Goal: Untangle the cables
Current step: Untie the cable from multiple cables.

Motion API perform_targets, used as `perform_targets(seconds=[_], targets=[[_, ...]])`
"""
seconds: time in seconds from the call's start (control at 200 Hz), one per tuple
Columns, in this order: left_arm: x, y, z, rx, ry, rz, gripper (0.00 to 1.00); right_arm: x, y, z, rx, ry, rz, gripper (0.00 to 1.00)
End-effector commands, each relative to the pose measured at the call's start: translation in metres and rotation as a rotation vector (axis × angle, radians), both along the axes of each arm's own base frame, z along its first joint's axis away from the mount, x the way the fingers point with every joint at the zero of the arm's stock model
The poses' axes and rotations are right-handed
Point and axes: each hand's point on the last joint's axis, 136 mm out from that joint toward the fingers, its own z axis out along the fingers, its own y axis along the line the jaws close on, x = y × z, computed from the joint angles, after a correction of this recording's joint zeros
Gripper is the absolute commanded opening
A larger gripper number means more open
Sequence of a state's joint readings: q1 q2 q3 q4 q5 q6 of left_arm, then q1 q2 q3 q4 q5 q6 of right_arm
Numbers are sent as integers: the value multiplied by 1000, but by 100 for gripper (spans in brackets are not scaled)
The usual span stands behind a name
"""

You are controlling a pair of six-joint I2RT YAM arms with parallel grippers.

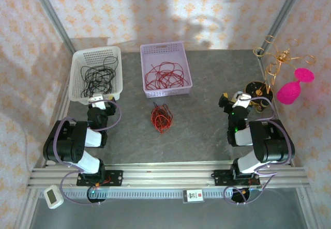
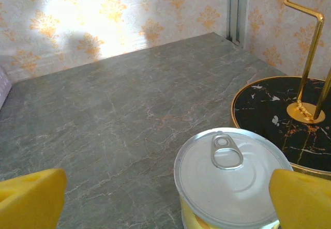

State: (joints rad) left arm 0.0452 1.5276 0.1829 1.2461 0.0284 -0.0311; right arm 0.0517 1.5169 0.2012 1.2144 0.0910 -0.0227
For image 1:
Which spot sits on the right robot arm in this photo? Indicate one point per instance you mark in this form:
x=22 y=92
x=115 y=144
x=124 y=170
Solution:
x=271 y=141

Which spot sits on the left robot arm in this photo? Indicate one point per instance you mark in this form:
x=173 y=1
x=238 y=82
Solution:
x=67 y=143

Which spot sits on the small dark bottle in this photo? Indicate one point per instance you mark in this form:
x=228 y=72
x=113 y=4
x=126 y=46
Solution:
x=262 y=106

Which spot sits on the white perforated plastic basket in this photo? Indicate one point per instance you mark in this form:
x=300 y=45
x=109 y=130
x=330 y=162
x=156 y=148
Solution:
x=77 y=89

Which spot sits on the lilac perforated plastic basket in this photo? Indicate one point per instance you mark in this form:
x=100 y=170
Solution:
x=178 y=86

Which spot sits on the pink goblet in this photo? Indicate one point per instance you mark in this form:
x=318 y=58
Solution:
x=288 y=94

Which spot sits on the small pink glitter ornament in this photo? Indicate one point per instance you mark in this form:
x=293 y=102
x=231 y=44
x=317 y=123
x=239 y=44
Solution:
x=305 y=75

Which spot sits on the white digital timer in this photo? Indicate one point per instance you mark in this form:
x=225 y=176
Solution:
x=53 y=196

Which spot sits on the white label card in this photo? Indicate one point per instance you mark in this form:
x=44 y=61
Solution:
x=193 y=196

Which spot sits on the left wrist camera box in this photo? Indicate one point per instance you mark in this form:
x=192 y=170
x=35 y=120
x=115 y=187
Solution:
x=97 y=100

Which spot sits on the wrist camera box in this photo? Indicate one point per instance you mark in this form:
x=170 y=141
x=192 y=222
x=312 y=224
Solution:
x=239 y=103
x=97 y=100

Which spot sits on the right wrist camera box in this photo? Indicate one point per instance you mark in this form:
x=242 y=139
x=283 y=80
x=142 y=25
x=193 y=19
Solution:
x=239 y=103

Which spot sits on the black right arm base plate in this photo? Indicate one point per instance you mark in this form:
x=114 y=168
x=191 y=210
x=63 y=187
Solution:
x=222 y=177

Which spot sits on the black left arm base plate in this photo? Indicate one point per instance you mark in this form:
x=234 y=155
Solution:
x=115 y=177

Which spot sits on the aluminium mounting rail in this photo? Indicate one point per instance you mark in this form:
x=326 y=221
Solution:
x=165 y=176

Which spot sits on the aluminium frame post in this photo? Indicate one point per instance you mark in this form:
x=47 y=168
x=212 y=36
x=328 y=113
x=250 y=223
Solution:
x=282 y=17
x=51 y=14

